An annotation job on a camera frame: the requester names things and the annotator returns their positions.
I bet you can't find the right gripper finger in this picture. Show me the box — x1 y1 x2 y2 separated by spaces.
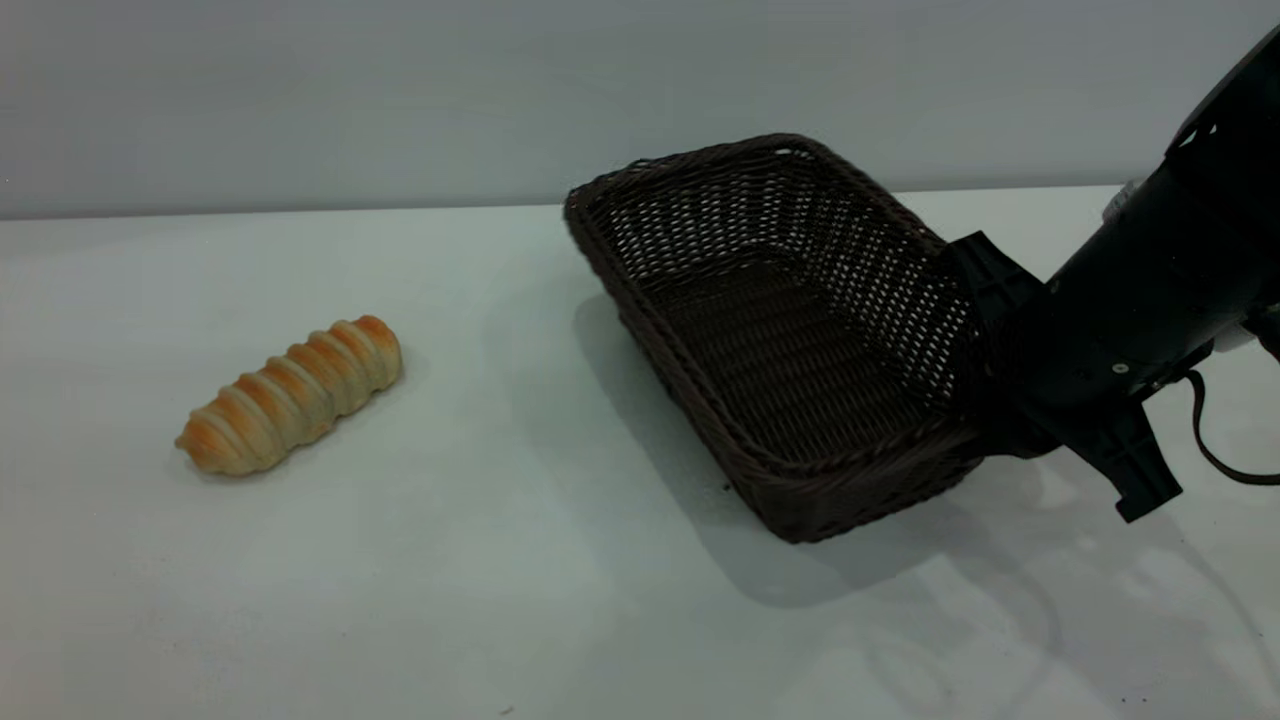
972 308 1043 413
988 380 1077 460

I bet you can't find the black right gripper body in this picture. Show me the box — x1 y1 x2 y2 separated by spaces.
945 160 1280 523

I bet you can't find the dark brown wicker basket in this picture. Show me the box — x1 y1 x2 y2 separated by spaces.
563 133 1003 545

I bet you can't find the ridged golden bread roll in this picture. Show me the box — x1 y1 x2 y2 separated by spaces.
175 315 404 478

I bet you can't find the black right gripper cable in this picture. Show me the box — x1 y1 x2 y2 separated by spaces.
1188 368 1280 487

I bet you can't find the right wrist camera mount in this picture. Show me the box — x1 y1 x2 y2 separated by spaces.
1165 25 1280 173

